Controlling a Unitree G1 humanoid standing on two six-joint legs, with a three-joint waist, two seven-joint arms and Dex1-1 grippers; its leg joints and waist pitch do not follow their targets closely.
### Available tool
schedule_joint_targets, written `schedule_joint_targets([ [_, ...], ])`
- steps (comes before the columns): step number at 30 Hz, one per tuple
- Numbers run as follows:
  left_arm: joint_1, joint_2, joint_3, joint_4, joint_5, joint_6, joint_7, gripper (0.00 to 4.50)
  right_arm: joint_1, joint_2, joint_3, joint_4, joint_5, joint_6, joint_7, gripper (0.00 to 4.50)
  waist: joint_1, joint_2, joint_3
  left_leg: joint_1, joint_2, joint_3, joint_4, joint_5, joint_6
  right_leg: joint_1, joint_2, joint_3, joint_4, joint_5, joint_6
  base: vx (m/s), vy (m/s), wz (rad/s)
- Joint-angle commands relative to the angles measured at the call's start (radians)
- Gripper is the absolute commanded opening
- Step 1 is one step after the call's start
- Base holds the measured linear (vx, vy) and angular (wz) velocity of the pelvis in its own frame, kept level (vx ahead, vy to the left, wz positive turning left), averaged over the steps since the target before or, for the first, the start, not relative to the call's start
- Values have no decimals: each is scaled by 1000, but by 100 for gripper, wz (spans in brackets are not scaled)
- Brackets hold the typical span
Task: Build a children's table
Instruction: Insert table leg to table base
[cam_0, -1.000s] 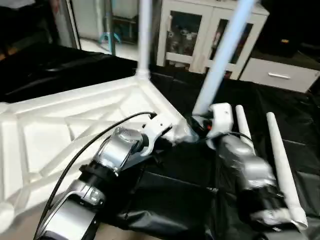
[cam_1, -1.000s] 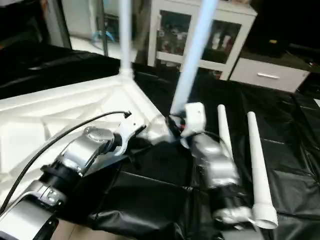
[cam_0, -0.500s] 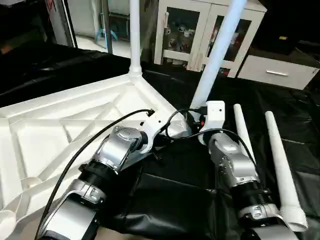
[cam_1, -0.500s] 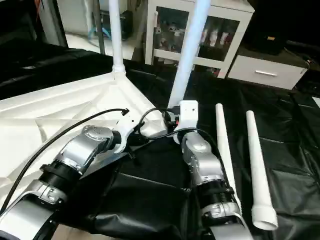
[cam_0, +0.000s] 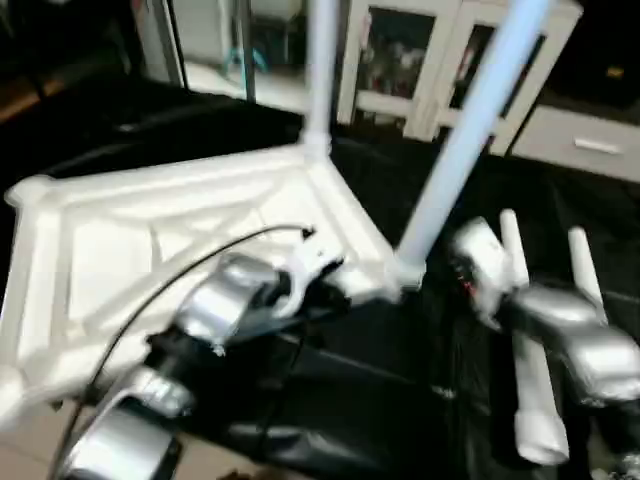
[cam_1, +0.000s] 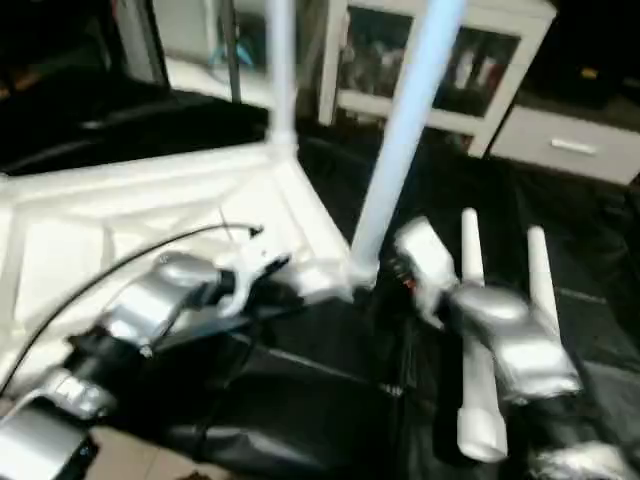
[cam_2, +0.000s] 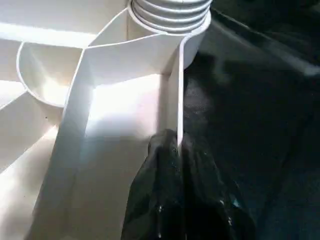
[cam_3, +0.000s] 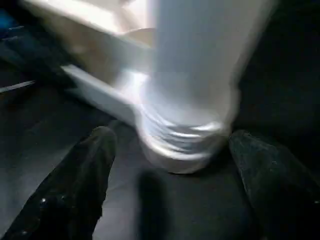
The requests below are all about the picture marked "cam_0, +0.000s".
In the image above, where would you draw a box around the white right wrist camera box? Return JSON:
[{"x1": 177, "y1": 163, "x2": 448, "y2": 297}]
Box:
[{"x1": 448, "y1": 216, "x2": 518, "y2": 329}]

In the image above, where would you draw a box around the black plastic mat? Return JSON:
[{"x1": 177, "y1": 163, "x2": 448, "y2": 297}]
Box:
[{"x1": 0, "y1": 72, "x2": 640, "y2": 480}]

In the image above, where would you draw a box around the black low cabinet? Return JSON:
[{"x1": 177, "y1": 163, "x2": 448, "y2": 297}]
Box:
[{"x1": 560, "y1": 0, "x2": 640, "y2": 113}]

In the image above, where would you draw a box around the white plastic table leg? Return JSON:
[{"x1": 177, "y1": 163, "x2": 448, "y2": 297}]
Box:
[
  {"x1": 498, "y1": 208, "x2": 573, "y2": 468},
  {"x1": 388, "y1": 0, "x2": 557, "y2": 293},
  {"x1": 302, "y1": 0, "x2": 343, "y2": 163},
  {"x1": 566, "y1": 226, "x2": 608, "y2": 313}
]

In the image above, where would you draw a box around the white plastic table top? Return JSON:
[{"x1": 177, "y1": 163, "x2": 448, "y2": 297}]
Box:
[{"x1": 0, "y1": 144, "x2": 423, "y2": 433}]

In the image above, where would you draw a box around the grey metal pole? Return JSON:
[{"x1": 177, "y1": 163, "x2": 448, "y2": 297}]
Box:
[{"x1": 237, "y1": 0, "x2": 261, "y2": 103}]

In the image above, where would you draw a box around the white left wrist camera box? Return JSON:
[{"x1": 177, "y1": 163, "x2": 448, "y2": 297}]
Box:
[{"x1": 272, "y1": 238, "x2": 349, "y2": 323}]

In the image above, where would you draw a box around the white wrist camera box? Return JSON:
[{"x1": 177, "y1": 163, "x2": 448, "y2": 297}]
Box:
[
  {"x1": 448, "y1": 216, "x2": 518, "y2": 329},
  {"x1": 272, "y1": 238, "x2": 349, "y2": 323}
]

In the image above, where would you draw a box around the light blue plastic object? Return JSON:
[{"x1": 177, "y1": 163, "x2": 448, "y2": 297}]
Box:
[{"x1": 224, "y1": 46, "x2": 273, "y2": 83}]

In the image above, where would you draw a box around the white glass-door cabinet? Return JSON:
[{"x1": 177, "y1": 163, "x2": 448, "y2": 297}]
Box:
[{"x1": 336, "y1": 0, "x2": 585, "y2": 157}]

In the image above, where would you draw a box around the white drawer unit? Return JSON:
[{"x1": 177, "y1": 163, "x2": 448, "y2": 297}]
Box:
[{"x1": 508, "y1": 104, "x2": 640, "y2": 185}]

